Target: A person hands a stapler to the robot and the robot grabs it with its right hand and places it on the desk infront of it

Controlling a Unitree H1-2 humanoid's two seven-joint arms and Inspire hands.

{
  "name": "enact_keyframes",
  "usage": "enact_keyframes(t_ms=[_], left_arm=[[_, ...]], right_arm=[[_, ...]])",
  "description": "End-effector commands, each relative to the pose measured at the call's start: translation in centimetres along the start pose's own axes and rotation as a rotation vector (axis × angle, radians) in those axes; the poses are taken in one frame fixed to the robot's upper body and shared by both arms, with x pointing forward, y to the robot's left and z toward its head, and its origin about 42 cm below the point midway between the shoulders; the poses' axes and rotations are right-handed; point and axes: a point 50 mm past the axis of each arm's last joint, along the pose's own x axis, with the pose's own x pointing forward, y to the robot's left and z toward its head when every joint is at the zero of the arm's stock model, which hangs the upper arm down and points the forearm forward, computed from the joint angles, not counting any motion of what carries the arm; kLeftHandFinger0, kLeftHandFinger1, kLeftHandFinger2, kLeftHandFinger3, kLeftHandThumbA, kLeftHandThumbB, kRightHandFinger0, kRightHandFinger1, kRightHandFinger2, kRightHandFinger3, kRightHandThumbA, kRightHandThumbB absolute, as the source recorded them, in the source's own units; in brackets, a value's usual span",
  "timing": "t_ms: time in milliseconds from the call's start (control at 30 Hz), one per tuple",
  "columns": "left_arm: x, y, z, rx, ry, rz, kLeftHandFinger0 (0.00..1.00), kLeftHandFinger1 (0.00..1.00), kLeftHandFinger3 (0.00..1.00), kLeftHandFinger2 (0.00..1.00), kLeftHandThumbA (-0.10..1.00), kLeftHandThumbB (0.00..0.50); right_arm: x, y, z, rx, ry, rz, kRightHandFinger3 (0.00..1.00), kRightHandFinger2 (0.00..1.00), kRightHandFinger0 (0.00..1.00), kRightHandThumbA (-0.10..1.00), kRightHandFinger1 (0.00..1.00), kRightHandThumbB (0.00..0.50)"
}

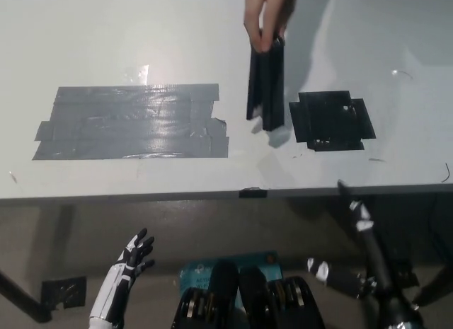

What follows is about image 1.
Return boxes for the black floor tape patch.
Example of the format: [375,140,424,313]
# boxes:
[41,275,88,311]

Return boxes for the teal box with label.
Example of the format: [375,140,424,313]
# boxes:
[178,250,285,306]

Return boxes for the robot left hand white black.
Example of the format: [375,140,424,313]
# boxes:
[90,228,156,323]

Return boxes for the grey duct tape patch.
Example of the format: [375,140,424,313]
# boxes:
[31,83,231,161]

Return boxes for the person's bare hand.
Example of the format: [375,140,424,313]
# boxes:
[243,0,299,54]

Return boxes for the robot right hand white black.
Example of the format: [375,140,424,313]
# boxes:
[306,179,401,301]

